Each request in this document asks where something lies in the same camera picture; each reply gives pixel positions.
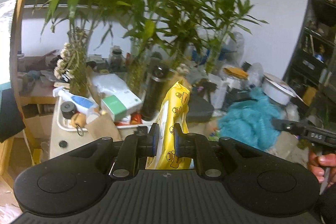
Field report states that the white serving tray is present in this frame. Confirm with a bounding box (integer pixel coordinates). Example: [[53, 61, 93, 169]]
[[54, 98, 154, 140]]

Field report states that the dark shelving unit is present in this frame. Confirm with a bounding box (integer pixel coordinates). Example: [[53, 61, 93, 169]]
[[283, 0, 335, 127]]

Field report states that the white plastic tub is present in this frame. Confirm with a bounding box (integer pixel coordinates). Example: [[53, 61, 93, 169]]
[[262, 72, 296, 106]]

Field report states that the yellow duck wipes pack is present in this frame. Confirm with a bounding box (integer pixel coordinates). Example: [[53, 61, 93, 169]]
[[145, 80, 191, 170]]

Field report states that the blue white spray bottle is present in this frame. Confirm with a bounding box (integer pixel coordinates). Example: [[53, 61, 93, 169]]
[[52, 86, 98, 115]]

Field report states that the black round speaker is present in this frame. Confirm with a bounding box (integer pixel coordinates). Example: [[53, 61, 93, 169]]
[[60, 101, 77, 120]]

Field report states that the grey zip case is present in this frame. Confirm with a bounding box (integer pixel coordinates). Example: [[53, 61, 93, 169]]
[[186, 95, 214, 123]]

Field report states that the tan pouch with carabiner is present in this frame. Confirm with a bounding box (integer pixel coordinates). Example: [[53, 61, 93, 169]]
[[70, 113, 86, 136]]

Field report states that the person right hand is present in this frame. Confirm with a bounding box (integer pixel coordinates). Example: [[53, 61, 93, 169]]
[[307, 150, 336, 187]]

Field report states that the black button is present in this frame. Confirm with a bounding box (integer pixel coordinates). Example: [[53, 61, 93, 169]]
[[59, 140, 68, 148]]

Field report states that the blue bath loofah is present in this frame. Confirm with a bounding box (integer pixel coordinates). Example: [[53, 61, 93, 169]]
[[218, 88, 281, 151]]

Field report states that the glass vase with bamboo left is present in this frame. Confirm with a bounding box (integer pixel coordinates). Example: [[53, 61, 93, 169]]
[[54, 27, 89, 97]]

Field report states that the black thermos bottle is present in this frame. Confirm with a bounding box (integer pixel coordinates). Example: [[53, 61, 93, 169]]
[[141, 63, 169, 121]]

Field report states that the white pill bottle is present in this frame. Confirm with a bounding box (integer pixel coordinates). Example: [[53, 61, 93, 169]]
[[86, 107, 101, 124]]

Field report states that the glass vase with bamboo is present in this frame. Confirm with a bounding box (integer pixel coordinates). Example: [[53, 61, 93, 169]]
[[126, 38, 150, 97], [54, 27, 89, 97]]

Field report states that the yellow cloth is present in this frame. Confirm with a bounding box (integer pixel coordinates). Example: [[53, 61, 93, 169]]
[[223, 67, 249, 79]]

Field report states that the brown paper bag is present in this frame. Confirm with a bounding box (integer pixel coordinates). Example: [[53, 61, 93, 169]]
[[85, 114, 122, 141]]

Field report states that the glass vase with bamboo centre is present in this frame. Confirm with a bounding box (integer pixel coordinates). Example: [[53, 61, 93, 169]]
[[126, 38, 150, 97]]

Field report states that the wooden chair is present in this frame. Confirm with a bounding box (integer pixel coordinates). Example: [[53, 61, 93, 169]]
[[1, 0, 36, 188]]

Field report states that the green white tissue box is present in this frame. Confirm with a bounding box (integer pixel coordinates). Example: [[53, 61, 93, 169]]
[[101, 90, 142, 122]]

